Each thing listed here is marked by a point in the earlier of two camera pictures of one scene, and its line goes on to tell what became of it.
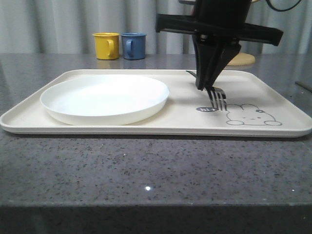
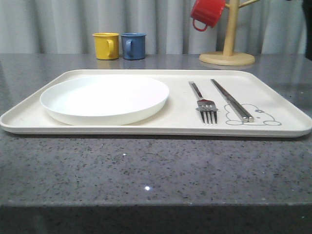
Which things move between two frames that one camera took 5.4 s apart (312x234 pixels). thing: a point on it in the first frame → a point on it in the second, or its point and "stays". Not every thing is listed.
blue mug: [133, 45] stays
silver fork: [216, 95] → [204, 106]
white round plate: [106, 100] stays
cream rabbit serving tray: [251, 107] stays
